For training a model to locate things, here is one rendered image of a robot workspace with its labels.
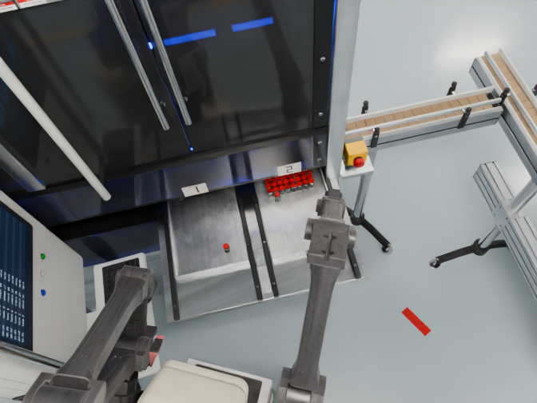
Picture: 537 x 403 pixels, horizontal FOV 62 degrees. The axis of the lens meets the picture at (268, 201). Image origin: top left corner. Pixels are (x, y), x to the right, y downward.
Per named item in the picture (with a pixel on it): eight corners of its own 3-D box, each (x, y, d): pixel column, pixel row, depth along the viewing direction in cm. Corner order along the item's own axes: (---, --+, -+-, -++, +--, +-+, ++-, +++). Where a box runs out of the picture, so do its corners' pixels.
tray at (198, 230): (167, 197, 171) (165, 193, 168) (233, 183, 172) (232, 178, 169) (177, 280, 155) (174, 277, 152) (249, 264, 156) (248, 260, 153)
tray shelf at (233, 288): (156, 203, 173) (155, 201, 171) (330, 164, 175) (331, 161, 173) (168, 324, 150) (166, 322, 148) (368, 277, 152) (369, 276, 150)
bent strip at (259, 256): (255, 256, 157) (253, 249, 152) (263, 254, 157) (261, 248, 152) (263, 294, 150) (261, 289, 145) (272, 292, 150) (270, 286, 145)
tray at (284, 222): (253, 181, 172) (252, 177, 169) (318, 166, 173) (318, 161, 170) (272, 261, 155) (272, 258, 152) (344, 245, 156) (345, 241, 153)
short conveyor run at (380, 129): (332, 164, 177) (335, 140, 164) (322, 133, 185) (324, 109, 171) (497, 127, 179) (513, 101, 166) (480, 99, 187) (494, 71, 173)
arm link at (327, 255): (303, 237, 85) (355, 246, 84) (309, 213, 98) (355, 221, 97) (273, 418, 100) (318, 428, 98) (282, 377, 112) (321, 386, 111)
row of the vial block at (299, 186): (267, 194, 168) (266, 188, 164) (312, 183, 169) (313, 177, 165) (268, 199, 167) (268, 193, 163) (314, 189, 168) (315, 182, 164)
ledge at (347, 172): (331, 151, 178) (332, 149, 176) (362, 144, 178) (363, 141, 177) (341, 180, 171) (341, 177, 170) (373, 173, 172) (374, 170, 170)
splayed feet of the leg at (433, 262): (426, 258, 243) (432, 249, 231) (513, 238, 244) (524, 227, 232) (431, 272, 239) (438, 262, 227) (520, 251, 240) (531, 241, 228)
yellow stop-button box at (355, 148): (341, 151, 166) (343, 139, 160) (359, 147, 166) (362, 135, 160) (347, 167, 162) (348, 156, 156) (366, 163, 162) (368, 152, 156)
